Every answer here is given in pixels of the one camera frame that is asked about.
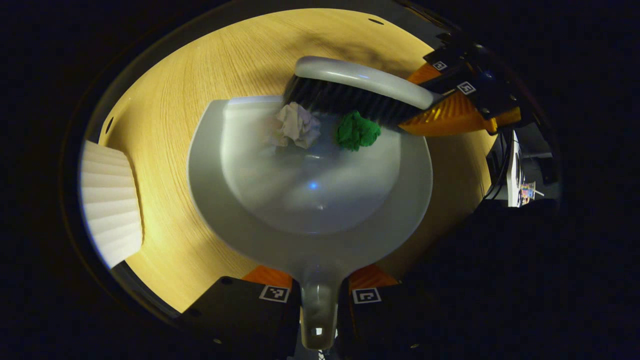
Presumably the small colourful box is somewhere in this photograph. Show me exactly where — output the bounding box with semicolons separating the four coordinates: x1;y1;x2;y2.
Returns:
519;181;545;206

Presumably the small white broom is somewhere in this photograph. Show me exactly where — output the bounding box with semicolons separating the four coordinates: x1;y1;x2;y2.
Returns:
283;55;444;129

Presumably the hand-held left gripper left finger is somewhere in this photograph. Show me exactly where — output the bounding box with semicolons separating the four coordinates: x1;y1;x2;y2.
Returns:
180;265;303;358

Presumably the white paper ball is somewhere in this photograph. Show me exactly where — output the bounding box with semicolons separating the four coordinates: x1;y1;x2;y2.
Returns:
267;102;322;150

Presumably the white dustpan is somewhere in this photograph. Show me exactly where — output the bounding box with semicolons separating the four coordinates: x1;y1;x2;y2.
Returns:
187;95;433;351

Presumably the black cable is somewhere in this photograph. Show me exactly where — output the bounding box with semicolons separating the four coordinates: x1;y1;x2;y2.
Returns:
482;127;512;201

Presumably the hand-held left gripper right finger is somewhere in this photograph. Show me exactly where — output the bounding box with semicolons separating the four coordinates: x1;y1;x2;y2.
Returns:
340;264;451;358

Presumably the white ribbed cup garbage bin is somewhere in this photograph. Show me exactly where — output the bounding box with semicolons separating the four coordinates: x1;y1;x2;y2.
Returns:
80;140;144;270

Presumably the green paper ball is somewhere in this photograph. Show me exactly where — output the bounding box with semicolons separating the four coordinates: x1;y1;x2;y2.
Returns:
336;111;382;152

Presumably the white panel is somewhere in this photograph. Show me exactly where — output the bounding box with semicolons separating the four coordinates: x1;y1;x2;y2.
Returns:
506;130;525;208

